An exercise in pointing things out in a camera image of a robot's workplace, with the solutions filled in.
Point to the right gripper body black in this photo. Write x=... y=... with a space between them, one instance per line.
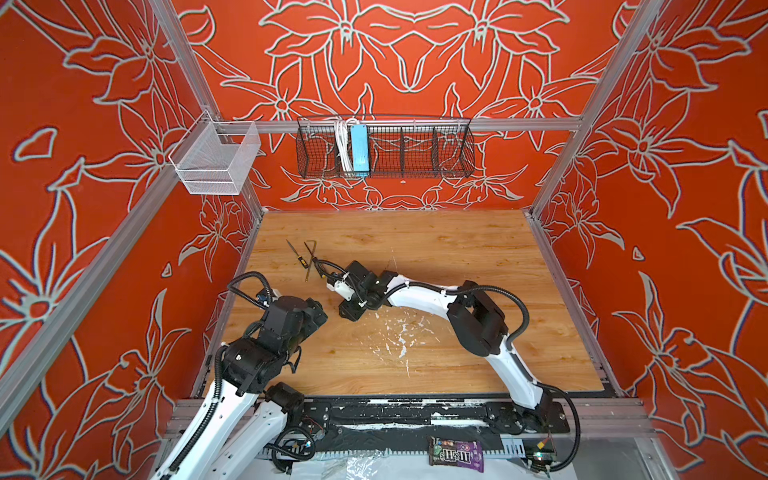
x=350 y=309

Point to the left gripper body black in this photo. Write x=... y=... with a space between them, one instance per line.
x=311 y=323

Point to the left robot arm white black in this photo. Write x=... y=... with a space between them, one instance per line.
x=246 y=411

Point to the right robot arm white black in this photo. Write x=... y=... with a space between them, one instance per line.
x=485 y=319

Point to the small black yellow screwdriver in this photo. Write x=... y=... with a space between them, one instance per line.
x=303 y=262

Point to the larger black yellow screwdriver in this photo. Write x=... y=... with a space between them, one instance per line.
x=311 y=255

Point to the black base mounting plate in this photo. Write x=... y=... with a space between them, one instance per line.
x=406 y=423

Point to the clear plastic wrap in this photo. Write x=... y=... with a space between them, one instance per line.
x=349 y=468

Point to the purple M&M candy bag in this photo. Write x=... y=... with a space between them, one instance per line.
x=455 y=453

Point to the light blue box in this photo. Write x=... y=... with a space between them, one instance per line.
x=360 y=149

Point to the green circuit board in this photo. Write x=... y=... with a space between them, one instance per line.
x=540 y=459

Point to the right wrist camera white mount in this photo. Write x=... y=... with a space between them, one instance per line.
x=342 y=288

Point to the black wire wall basket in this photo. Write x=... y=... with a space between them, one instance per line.
x=400 y=147

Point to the white wire mesh basket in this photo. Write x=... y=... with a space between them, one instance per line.
x=210 y=161

